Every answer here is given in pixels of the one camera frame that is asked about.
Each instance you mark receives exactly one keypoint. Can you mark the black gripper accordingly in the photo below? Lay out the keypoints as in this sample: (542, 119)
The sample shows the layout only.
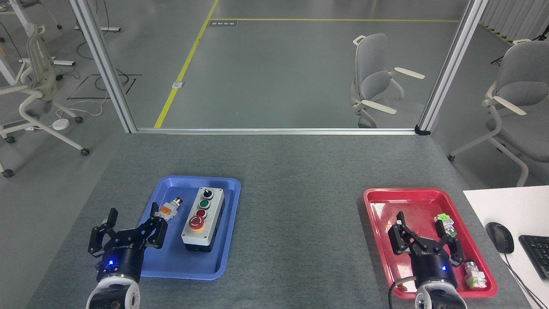
(433, 266)
(122, 259)

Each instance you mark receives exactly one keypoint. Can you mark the grey control box with buttons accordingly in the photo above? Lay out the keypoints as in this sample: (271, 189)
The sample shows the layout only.
(210, 214)

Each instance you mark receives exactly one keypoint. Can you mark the red plastic tray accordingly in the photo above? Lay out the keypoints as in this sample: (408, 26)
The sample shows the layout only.
(411, 201)

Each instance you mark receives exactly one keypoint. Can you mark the blue plastic tray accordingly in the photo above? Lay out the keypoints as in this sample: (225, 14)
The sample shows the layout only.
(188, 262)

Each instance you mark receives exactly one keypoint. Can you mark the black computer mouse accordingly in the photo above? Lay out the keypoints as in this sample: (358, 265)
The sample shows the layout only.
(500, 237)

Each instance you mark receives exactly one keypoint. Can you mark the white desk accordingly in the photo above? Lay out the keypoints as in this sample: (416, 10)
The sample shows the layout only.
(506, 206)

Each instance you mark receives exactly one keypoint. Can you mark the black keyboard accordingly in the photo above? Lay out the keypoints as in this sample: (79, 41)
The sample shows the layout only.
(538, 255)

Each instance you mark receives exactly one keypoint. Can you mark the white round floor device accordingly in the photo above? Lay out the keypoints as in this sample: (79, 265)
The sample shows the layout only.
(60, 124)

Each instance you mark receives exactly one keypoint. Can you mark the grey floor socket plate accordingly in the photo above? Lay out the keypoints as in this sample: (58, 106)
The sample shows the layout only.
(178, 84)

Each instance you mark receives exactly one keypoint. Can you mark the grey office chair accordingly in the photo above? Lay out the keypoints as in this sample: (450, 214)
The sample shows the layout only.
(373, 77)
(521, 86)

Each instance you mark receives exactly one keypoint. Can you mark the white mesh office chair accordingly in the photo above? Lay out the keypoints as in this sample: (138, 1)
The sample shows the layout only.
(40, 81)

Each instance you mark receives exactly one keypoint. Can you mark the silver aluminium crossbar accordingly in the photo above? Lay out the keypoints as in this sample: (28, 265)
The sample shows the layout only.
(274, 131)

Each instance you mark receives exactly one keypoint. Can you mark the white desk foot bar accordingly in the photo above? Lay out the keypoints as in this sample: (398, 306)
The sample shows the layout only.
(60, 62)
(98, 28)

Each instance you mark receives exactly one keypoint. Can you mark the dark floor label sign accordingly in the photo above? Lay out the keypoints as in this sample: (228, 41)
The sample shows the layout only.
(223, 23)

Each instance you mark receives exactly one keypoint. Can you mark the white curtain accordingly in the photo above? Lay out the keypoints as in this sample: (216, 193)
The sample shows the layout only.
(514, 17)

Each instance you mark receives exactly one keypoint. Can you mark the green push button switch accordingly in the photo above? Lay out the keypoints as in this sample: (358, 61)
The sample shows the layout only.
(444, 224)

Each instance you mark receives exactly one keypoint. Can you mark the red push button switch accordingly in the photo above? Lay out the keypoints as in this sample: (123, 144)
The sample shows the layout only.
(169, 209)

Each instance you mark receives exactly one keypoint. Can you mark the silver push button switch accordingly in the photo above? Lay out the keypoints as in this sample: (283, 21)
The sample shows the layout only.
(475, 277)

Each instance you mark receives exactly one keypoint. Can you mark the black corner bracket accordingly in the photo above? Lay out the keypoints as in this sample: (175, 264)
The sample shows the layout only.
(422, 130)

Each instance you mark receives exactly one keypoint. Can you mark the silver aluminium post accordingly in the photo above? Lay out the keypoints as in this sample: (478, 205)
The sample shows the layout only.
(103, 64)
(452, 64)

